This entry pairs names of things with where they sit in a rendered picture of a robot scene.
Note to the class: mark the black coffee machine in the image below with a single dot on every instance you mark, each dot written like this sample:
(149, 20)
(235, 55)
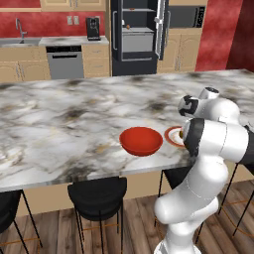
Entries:
(93, 28)

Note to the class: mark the steel sink with tap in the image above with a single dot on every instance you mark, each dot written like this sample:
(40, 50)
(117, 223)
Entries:
(18, 36)

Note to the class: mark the white wall socket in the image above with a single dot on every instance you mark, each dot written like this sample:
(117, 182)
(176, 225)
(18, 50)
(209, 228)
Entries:
(69, 20)
(76, 20)

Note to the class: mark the grey dishwasher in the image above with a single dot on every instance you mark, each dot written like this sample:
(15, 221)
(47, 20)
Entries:
(64, 61)

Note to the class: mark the beige base cupboards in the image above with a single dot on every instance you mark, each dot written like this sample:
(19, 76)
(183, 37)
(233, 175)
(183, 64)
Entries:
(49, 63)

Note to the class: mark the beige tall cupboard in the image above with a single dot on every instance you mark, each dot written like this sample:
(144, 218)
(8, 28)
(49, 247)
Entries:
(180, 43)

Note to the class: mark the black fridge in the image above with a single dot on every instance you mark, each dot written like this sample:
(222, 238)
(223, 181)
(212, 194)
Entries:
(139, 33)

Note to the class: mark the beige wall cupboards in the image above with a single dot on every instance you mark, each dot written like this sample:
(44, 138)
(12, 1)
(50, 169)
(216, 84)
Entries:
(71, 4)

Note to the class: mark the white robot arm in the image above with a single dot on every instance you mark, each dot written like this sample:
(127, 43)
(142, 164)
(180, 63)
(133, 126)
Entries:
(211, 185)

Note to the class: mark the black microwave oven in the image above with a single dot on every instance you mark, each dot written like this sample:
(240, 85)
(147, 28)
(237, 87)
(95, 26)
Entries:
(186, 16)

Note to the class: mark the white plate with red rim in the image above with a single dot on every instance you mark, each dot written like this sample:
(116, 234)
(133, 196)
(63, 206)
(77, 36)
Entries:
(172, 135)

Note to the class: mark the red bowl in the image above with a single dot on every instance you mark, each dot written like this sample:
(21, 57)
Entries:
(141, 140)

